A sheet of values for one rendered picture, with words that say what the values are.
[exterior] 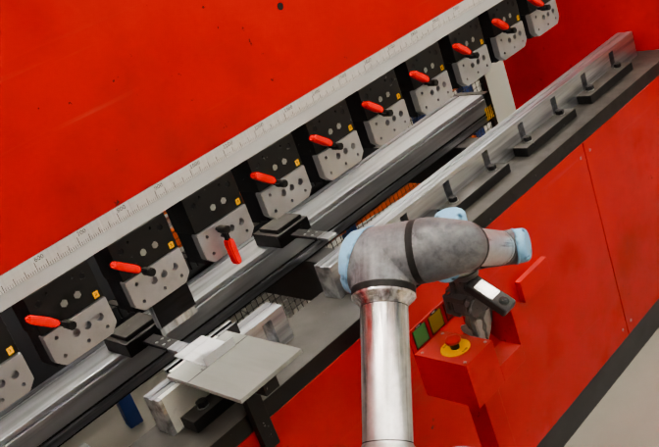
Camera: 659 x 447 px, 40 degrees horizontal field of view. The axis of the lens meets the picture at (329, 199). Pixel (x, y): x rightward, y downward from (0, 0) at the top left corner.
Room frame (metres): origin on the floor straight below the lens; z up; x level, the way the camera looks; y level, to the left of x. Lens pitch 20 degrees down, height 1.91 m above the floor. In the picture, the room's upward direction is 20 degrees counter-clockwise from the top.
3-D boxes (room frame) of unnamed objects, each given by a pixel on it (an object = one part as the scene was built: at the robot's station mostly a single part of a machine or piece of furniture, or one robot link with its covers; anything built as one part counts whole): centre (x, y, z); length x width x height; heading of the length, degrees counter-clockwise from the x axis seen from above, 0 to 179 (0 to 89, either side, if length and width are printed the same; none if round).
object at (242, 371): (1.72, 0.31, 1.00); 0.26 x 0.18 x 0.01; 39
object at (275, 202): (2.07, 0.11, 1.25); 0.15 x 0.09 x 0.17; 129
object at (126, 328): (1.96, 0.51, 1.01); 0.26 x 0.12 x 0.05; 39
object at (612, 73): (2.93, -1.03, 0.89); 0.30 x 0.05 x 0.03; 129
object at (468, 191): (2.43, -0.41, 0.89); 0.30 x 0.05 x 0.03; 129
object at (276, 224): (2.29, 0.11, 1.01); 0.26 x 0.12 x 0.05; 39
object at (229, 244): (1.88, 0.25, 1.20); 0.04 x 0.02 x 0.10; 39
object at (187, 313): (1.84, 0.41, 1.12); 0.10 x 0.02 x 0.10; 129
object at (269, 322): (1.87, 0.36, 0.92); 0.39 x 0.06 x 0.10; 129
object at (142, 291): (1.82, 0.42, 1.25); 0.15 x 0.09 x 0.17; 129
